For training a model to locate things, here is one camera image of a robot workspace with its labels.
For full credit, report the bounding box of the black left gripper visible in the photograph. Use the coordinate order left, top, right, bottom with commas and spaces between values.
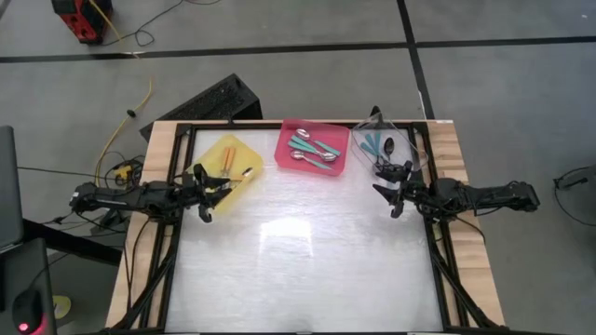
179, 162, 234, 224

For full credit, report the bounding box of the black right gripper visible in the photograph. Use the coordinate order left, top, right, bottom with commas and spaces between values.
371, 160, 427, 220

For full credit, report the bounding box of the yellow plastic bin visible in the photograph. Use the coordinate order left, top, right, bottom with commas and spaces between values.
187, 134, 264, 216

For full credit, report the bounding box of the clear plastic bin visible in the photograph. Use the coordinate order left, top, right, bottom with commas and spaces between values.
350, 113, 430, 194

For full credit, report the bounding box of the pink plastic bin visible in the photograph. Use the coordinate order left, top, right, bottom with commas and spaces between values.
273, 118, 351, 179

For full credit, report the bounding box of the white glossy work sheet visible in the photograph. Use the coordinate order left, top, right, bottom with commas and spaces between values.
165, 127, 444, 334

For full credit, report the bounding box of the black desk beam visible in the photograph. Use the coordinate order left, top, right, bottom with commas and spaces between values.
22, 217, 125, 267

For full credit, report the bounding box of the round yellow floor sticker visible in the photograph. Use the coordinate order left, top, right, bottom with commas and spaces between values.
51, 294, 74, 321

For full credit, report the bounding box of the black side desk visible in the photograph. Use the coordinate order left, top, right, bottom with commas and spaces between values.
0, 236, 60, 335

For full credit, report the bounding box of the grey monitor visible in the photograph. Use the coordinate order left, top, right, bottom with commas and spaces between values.
0, 124, 25, 255

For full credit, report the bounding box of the red and black box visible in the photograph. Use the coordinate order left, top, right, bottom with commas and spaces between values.
50, 0, 115, 47

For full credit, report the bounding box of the black computer mouse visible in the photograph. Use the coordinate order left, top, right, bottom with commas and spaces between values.
11, 287, 47, 335

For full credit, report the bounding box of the black metal table frame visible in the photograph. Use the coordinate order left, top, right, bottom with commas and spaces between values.
100, 121, 513, 335

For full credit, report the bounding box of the yellow floor cable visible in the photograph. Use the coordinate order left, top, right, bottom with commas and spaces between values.
87, 0, 155, 187

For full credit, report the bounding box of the thin black floor cable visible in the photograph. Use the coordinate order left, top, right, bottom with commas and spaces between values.
100, 0, 223, 48
551, 183, 596, 243

